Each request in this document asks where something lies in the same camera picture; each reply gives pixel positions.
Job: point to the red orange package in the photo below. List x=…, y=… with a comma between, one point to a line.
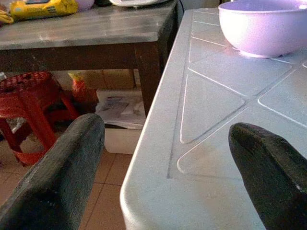
x=82, y=92

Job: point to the small yellow object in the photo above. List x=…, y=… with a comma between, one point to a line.
x=5, y=17

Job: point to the light purple bowl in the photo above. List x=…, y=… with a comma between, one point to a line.
x=261, y=28
x=84, y=3

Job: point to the dark wooden grey-topped table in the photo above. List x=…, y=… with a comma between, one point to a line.
x=84, y=31

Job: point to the red plastic stool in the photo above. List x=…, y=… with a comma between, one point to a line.
x=31, y=95

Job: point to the white plastic folding table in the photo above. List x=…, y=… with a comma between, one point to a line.
x=204, y=107

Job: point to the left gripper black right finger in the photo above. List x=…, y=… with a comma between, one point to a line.
x=273, y=172

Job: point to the yellow food package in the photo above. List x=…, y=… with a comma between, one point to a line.
x=43, y=8

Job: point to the crumpled printed plastic sheet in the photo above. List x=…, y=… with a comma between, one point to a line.
x=120, y=107

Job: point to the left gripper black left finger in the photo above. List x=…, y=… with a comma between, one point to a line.
x=60, y=179

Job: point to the white plastic storage box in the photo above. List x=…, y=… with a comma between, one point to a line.
x=122, y=141

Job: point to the white kitchen appliance with display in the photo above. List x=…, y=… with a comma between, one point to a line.
x=134, y=2

